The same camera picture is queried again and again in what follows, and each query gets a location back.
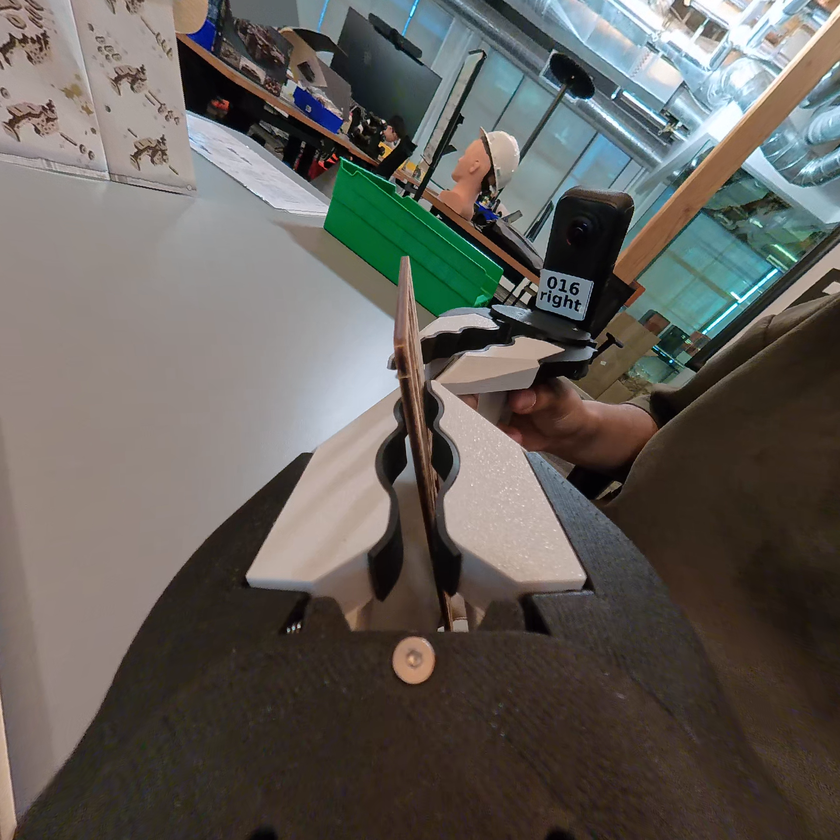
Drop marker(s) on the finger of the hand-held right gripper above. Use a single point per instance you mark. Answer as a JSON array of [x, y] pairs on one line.
[[505, 367], [466, 328]]

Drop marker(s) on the dark model kit box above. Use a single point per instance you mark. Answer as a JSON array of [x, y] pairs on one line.
[[256, 52]]

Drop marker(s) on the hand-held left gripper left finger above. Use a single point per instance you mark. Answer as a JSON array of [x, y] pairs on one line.
[[321, 518]]

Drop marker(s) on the person's olive brown clothing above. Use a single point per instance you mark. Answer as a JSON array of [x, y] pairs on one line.
[[754, 525]]

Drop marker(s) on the person's right forearm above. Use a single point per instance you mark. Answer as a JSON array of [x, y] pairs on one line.
[[620, 436]]

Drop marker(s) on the green plastic bin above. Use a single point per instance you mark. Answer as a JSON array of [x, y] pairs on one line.
[[407, 243]]

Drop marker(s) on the tall standing panel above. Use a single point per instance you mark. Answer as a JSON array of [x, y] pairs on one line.
[[459, 98]]

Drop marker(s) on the black video bar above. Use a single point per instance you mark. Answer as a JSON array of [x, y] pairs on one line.
[[397, 36]]

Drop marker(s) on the printed paper sheet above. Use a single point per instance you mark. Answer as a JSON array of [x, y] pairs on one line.
[[256, 170]]

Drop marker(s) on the model instruction booklet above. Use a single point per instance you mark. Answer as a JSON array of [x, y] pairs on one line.
[[98, 98]]

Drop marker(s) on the wooden post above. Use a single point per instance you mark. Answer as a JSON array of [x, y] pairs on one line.
[[722, 164]]

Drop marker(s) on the plywood back chair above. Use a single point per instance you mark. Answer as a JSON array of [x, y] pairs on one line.
[[193, 13]]

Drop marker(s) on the small blue parts bin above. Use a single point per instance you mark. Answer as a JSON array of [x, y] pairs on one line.
[[318, 108], [208, 36]]

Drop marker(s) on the laser-cut wooden puzzle sheet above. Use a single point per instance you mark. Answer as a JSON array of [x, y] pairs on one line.
[[410, 341]]

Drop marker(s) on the person's right hand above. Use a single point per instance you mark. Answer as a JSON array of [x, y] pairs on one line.
[[558, 420]]

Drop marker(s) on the black floor lamp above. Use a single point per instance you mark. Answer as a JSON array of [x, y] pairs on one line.
[[571, 79]]

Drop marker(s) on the white hard hat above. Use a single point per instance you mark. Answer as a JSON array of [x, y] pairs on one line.
[[505, 154]]

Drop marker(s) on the silver ventilation duct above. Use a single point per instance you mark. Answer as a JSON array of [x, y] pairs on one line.
[[807, 151]]

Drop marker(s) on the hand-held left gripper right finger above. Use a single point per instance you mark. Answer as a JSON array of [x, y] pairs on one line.
[[512, 518]]

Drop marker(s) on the mannequin head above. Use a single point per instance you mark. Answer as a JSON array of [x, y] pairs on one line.
[[469, 177]]

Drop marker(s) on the black bag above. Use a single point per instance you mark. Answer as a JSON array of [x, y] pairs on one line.
[[518, 239]]

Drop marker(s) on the open cardboard box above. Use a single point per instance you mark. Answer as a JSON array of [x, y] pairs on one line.
[[315, 62]]

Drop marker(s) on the large black monitor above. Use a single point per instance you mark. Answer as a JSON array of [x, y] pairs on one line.
[[387, 79]]

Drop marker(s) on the grey desk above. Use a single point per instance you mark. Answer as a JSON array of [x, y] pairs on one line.
[[164, 394]]

